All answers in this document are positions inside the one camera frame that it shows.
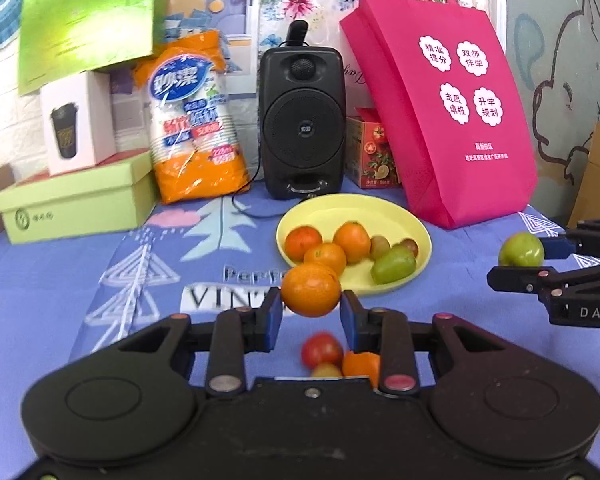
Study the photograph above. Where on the red tomato-print box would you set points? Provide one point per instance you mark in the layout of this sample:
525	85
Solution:
375	155

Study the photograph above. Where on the wall poster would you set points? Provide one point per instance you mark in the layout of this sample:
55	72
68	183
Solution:
205	10

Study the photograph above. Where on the small brown kiwi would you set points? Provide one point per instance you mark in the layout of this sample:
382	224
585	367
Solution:
380	246

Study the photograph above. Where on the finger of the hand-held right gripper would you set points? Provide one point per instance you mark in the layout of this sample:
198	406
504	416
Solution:
560	248
515	278

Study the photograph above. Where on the black speaker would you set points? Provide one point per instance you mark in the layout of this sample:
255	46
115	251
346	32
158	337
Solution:
300	125

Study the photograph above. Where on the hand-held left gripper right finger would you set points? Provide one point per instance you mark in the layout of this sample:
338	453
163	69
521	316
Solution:
350	322

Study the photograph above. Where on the pink tote bag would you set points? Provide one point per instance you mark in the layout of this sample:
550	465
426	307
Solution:
445	125

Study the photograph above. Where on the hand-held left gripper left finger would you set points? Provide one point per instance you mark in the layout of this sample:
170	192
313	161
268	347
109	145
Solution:
275	320

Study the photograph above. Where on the round green fruit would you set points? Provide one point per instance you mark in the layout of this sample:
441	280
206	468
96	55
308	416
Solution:
521	250

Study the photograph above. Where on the orange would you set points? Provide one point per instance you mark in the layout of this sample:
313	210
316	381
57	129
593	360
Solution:
325	260
362	366
351	241
302	241
310	290

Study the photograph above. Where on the small yellow-green fruit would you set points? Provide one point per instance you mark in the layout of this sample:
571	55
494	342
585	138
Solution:
326	371

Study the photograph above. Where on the oblong green mango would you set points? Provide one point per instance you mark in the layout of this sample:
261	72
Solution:
392	266

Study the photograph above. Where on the light green lidded box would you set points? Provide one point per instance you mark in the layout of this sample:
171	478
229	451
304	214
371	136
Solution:
75	200

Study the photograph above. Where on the shiny green gift box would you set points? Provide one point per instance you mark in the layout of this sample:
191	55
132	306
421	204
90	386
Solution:
90	25

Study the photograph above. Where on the white paper bag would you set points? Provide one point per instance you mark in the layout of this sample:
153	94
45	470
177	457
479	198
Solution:
357	75

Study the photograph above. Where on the white cup-print box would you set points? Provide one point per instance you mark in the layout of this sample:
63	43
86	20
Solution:
77	125

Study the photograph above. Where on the orange paper cup pack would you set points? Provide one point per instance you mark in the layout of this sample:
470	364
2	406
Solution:
190	125

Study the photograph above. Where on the blue printed tablecloth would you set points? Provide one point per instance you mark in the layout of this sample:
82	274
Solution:
80	270

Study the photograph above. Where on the black microphone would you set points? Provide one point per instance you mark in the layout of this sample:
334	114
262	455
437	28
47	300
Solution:
296	34

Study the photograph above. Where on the yellow plastic plate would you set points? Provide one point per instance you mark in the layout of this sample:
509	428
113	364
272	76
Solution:
405	220

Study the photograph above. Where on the tan cardboard carton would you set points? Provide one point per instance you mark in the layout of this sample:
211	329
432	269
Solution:
597	175

